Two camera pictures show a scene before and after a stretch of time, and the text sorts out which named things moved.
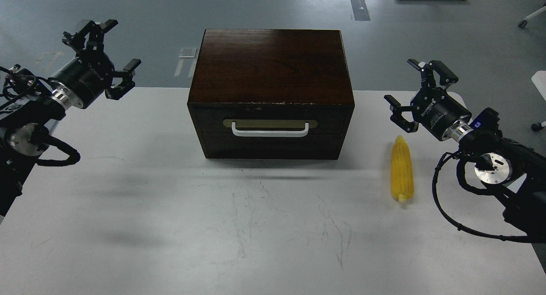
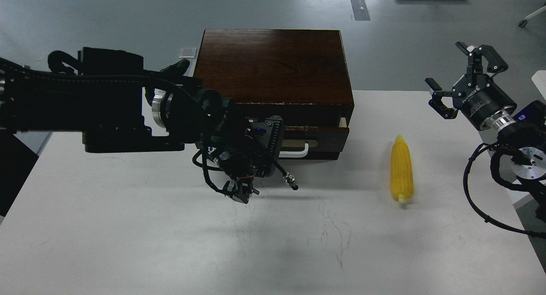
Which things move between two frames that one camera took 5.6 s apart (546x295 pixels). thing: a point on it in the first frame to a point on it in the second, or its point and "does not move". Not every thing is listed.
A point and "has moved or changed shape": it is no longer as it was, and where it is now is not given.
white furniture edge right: (539, 79) does not move
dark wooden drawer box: (272, 94) does not move
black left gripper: (90, 73) to (253, 150)
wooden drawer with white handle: (272, 131) has moved or changed shape
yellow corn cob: (402, 177) does not move
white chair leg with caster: (523, 23) does not move
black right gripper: (433, 108) to (482, 101)
